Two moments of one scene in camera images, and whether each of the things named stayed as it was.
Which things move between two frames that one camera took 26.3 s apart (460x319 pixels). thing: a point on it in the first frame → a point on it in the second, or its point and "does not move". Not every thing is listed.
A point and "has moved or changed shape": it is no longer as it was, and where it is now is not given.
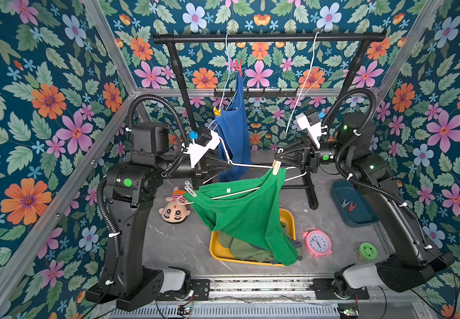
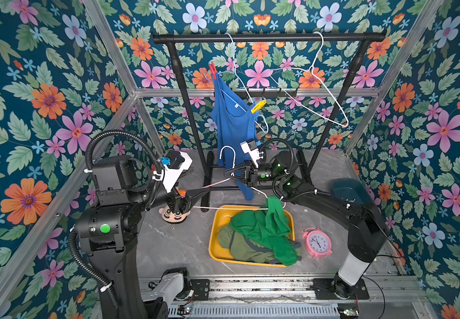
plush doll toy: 175,209 does not move
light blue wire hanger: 221,102 → 241,88
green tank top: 252,207 has moved or changed shape
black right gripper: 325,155 → 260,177
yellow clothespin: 217,112 → 258,106
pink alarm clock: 317,244 does not move
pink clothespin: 238,67 → 213,70
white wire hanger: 180,198 has moved or changed shape
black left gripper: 198,171 → 183,203
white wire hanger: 304,90 → 271,72
